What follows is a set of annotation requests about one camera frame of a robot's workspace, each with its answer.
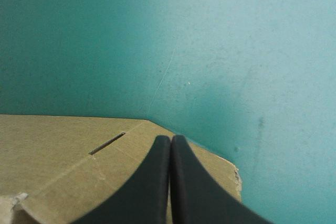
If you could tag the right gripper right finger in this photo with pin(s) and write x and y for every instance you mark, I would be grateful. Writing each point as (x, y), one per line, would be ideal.
(199, 195)

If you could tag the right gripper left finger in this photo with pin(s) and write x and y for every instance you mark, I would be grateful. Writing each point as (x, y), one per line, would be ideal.
(141, 192)

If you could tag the brown cardboard box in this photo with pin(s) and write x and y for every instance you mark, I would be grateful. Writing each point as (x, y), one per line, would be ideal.
(65, 169)

